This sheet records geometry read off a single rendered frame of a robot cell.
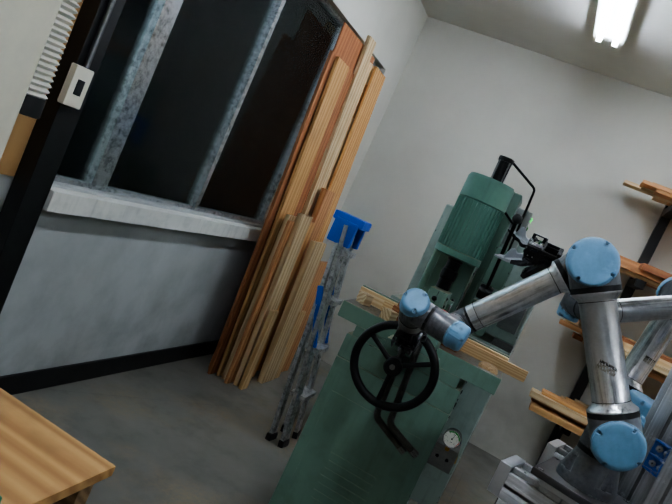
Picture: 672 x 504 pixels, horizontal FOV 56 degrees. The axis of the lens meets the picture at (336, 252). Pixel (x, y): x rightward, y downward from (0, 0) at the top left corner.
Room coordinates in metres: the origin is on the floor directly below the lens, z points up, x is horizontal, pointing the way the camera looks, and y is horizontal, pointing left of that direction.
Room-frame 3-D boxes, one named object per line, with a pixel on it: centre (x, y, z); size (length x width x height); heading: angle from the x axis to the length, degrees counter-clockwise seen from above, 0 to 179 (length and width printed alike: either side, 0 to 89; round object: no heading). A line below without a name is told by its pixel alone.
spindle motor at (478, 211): (2.30, -0.41, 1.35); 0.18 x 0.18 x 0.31
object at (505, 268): (2.46, -0.61, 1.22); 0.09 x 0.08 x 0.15; 164
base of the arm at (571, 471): (1.58, -0.83, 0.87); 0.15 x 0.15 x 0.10
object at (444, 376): (2.24, -0.39, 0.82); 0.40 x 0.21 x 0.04; 74
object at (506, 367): (2.26, -0.52, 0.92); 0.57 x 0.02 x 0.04; 74
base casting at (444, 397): (2.41, -0.44, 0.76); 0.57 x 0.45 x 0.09; 164
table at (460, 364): (2.19, -0.40, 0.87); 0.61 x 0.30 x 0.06; 74
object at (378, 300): (2.31, -0.43, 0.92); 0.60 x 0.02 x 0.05; 74
